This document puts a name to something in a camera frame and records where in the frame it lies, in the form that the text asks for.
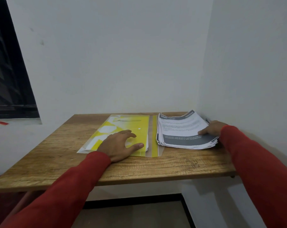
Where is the person's left hand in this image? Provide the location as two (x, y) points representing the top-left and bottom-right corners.
(97, 130), (144, 163)

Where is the person's right hand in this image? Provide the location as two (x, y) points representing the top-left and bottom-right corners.
(198, 120), (228, 138)

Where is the stack of printed papers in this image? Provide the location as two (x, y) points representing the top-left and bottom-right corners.
(156, 110), (219, 150)

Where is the person's left forearm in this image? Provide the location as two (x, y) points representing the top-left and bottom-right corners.
(0, 151), (111, 228)

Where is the person's right forearm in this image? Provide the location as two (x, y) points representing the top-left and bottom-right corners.
(219, 125), (287, 228)

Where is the yellow transparent plastic document folder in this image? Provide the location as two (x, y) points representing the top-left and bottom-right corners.
(77, 114), (165, 158)

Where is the black skirting board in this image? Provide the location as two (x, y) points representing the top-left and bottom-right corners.
(83, 193), (197, 228)

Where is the brown table leg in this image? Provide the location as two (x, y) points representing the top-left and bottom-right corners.
(4, 190), (40, 220)

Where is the dark window with black frame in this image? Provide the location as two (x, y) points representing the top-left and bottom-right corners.
(0, 0), (41, 119)

